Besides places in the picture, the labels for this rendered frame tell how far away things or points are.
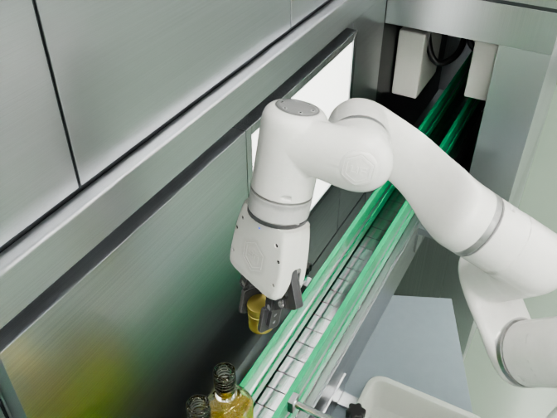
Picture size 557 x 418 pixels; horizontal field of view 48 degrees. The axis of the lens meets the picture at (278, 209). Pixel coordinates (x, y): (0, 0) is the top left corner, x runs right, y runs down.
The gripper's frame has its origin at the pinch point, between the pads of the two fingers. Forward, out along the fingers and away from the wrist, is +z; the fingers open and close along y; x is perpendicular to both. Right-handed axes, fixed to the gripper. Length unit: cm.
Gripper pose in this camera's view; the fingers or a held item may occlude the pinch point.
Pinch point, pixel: (260, 307)
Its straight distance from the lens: 83.7
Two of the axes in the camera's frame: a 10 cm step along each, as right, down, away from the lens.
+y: 6.2, 4.8, -6.2
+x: 7.7, -2.2, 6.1
